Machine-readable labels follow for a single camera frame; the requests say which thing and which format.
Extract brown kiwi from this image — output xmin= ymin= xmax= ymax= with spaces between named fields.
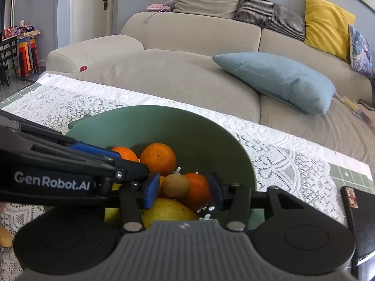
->
xmin=162 ymin=174 xmax=189 ymax=199
xmin=0 ymin=227 xmax=13 ymax=248

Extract orange mandarin middle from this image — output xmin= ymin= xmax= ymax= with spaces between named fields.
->
xmin=158 ymin=175 xmax=165 ymax=197

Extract yellow-green apple right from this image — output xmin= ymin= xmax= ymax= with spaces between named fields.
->
xmin=141 ymin=198 xmax=198 ymax=229

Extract orange mandarin back left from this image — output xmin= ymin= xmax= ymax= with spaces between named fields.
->
xmin=111 ymin=146 xmax=139 ymax=162

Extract white lace tablecloth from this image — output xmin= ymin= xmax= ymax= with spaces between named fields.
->
xmin=0 ymin=71 xmax=375 ymax=281

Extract green plastic bowl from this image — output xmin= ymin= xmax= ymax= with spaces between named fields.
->
xmin=66 ymin=105 xmax=258 ymax=223

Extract stacked colourful stools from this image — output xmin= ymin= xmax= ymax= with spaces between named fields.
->
xmin=17 ymin=37 xmax=40 ymax=79

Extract black dining chair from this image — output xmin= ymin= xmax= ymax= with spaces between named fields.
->
xmin=1 ymin=36 xmax=18 ymax=86

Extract black notebook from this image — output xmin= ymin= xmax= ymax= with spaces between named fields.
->
xmin=340 ymin=186 xmax=375 ymax=281

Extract light blue cushion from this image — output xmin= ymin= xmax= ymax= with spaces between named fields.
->
xmin=212 ymin=53 xmax=337 ymax=115

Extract beige sofa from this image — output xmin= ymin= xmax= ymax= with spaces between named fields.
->
xmin=46 ymin=12 xmax=374 ymax=165

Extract white door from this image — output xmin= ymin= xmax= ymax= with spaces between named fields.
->
xmin=70 ymin=0 xmax=113 ymax=44

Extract grey patterned cushion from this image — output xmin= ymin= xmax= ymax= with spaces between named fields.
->
xmin=235 ymin=0 xmax=306 ymax=41

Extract floral blue cushion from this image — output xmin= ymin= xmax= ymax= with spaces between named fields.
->
xmin=348 ymin=24 xmax=373 ymax=79

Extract yellow cushion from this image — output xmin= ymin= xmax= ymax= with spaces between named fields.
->
xmin=304 ymin=0 xmax=356 ymax=62

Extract pink telephone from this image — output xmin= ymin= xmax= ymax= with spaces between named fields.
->
xmin=146 ymin=0 xmax=175 ymax=12

